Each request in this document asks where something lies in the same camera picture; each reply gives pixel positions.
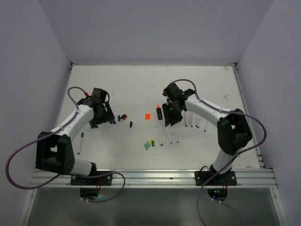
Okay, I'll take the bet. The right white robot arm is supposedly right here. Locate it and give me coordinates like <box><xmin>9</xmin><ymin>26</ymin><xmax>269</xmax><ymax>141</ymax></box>
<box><xmin>162</xmin><ymin>83</ymin><xmax>253</xmax><ymax>185</ymax></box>

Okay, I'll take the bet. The teal capped pen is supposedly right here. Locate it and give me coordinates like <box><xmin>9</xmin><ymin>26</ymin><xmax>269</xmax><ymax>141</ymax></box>
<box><xmin>172</xmin><ymin>128</ymin><xmax>179</xmax><ymax>144</ymax></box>

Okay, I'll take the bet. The black orange highlighter body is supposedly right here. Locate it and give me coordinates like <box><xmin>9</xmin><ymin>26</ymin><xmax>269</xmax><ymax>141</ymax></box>
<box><xmin>156</xmin><ymin>105</ymin><xmax>163</xmax><ymax>120</ymax></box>

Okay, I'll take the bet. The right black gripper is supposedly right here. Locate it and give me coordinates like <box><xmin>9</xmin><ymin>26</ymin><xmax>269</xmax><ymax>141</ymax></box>
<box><xmin>162</xmin><ymin>101</ymin><xmax>183</xmax><ymax>126</ymax></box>

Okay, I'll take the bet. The yellow marker pen body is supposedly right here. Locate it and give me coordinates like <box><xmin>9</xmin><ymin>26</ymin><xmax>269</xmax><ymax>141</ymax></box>
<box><xmin>161</xmin><ymin>125</ymin><xmax>166</xmax><ymax>144</ymax></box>

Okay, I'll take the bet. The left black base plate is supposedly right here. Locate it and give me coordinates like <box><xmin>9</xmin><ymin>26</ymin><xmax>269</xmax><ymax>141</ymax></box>
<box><xmin>70</xmin><ymin>170</ymin><xmax>113</xmax><ymax>186</ymax></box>

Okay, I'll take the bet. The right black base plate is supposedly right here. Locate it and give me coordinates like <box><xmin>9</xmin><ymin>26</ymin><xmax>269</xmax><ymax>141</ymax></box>
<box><xmin>194</xmin><ymin>166</ymin><xmax>238</xmax><ymax>186</ymax></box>

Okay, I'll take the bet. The aluminium mounting rail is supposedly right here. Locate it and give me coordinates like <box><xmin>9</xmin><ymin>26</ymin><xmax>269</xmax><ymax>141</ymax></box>
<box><xmin>30</xmin><ymin>167</ymin><xmax>279</xmax><ymax>188</ymax></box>

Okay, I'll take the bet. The red pen cap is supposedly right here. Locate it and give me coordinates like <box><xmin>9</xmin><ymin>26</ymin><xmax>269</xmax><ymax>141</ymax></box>
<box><xmin>120</xmin><ymin>114</ymin><xmax>127</xmax><ymax>121</ymax></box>

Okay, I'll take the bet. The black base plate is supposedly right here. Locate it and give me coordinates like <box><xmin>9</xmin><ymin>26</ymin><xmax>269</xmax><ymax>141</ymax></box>
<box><xmin>194</xmin><ymin>166</ymin><xmax>238</xmax><ymax>186</ymax></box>
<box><xmin>70</xmin><ymin>170</ymin><xmax>113</xmax><ymax>186</ymax></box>

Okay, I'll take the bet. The light blue capped pen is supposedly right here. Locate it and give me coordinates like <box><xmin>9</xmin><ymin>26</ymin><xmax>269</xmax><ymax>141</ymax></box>
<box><xmin>166</xmin><ymin>127</ymin><xmax>173</xmax><ymax>144</ymax></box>

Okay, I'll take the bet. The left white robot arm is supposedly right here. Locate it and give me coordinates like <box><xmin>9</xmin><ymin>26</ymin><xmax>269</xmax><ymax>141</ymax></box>
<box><xmin>35</xmin><ymin>88</ymin><xmax>115</xmax><ymax>185</ymax></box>

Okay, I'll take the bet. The green marker pen body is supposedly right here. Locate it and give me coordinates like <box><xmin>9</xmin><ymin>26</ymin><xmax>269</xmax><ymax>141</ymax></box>
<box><xmin>156</xmin><ymin>127</ymin><xmax>163</xmax><ymax>146</ymax></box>

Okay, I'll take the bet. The orange highlighter cap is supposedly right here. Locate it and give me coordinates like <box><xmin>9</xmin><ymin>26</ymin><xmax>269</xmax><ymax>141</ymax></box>
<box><xmin>145</xmin><ymin>113</ymin><xmax>151</xmax><ymax>120</ymax></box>

